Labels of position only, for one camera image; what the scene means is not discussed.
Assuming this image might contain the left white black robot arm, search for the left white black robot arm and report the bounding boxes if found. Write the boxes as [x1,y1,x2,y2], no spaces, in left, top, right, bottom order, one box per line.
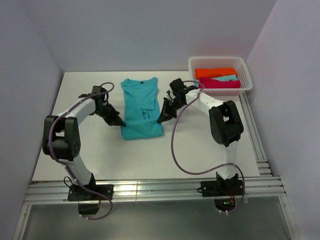
[42,98,126,200]

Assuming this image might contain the aluminium rail frame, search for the aluminium rail frame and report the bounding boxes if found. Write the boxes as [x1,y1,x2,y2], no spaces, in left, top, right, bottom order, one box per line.
[13,94,301,240]

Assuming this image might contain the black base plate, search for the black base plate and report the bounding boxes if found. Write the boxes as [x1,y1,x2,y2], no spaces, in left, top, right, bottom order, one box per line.
[67,184,114,202]
[198,180,244,197]

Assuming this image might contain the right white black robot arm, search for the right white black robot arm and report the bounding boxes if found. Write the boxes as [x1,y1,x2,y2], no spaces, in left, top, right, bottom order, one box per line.
[157,86,244,195]

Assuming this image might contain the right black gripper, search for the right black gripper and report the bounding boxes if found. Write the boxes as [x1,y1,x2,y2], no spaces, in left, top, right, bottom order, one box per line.
[158,97,186,124]

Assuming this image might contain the orange rolled t shirt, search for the orange rolled t shirt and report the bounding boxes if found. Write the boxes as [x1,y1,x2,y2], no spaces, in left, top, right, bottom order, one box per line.
[195,68,238,79]

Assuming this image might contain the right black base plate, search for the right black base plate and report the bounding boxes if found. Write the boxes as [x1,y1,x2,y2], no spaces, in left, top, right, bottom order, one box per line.
[198,180,244,197]

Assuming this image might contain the pink rolled t shirt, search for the pink rolled t shirt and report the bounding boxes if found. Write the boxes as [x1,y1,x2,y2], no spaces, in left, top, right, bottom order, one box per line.
[198,77,241,89]

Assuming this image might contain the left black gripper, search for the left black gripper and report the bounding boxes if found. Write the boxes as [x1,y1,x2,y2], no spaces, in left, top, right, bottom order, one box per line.
[93,104,126,127]

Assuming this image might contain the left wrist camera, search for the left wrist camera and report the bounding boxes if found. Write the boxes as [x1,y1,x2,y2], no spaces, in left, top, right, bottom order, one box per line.
[78,85,109,101]

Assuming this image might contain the white plastic basket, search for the white plastic basket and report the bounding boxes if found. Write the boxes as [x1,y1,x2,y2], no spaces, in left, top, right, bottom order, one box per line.
[188,56,253,96]

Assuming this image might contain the light teal rolled t shirt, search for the light teal rolled t shirt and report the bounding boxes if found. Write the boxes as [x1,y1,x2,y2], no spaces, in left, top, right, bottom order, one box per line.
[214,74,237,82]

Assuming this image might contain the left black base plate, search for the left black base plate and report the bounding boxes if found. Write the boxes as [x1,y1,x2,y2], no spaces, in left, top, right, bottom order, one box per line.
[67,184,114,202]

